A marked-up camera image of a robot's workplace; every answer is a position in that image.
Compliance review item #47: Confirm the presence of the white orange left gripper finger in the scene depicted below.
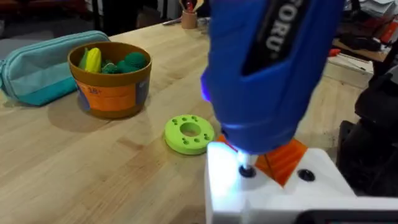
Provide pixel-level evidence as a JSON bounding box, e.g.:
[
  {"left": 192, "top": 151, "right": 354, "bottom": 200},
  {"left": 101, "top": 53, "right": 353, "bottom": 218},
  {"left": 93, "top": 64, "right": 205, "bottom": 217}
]
[{"left": 204, "top": 134, "right": 357, "bottom": 224}]

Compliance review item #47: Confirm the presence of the blue electric screwdriver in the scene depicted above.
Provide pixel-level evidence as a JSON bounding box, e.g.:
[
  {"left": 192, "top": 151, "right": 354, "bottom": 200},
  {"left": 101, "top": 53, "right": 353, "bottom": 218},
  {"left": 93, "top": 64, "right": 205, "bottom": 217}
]
[{"left": 200, "top": 0, "right": 346, "bottom": 179}]

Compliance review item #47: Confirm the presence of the green disc with holes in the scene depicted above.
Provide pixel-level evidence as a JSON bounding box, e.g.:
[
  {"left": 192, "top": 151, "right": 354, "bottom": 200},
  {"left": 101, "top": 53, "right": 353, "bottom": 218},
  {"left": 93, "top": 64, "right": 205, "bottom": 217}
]
[{"left": 164, "top": 114, "right": 216, "bottom": 156}]

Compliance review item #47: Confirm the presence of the brown tub with toys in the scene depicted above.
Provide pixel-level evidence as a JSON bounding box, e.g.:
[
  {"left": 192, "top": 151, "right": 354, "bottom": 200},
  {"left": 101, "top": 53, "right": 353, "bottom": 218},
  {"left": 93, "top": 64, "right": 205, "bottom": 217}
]
[{"left": 67, "top": 41, "right": 153, "bottom": 120}]

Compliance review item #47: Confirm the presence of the tan cup with tools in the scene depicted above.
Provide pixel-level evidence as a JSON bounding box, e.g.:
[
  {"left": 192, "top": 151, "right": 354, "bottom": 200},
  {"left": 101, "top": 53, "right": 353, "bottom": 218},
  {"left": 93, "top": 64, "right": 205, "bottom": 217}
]
[{"left": 178, "top": 0, "right": 205, "bottom": 30}]

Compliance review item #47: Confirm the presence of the silver pen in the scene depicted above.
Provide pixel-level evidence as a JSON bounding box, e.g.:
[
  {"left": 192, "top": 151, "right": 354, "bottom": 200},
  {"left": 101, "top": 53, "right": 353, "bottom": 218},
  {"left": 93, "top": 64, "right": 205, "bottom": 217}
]
[{"left": 161, "top": 17, "right": 183, "bottom": 26}]

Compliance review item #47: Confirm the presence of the heap of clutter on bench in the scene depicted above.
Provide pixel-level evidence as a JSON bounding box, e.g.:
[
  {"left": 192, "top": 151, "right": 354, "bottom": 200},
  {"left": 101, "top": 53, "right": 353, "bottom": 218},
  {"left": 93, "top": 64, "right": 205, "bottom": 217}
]
[{"left": 328, "top": 0, "right": 398, "bottom": 62}]

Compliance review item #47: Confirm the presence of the teal soft zip bag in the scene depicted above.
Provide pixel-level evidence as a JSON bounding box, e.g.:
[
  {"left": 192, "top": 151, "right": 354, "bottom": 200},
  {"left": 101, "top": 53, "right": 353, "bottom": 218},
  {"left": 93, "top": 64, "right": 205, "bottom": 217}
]
[{"left": 0, "top": 30, "right": 111, "bottom": 107}]

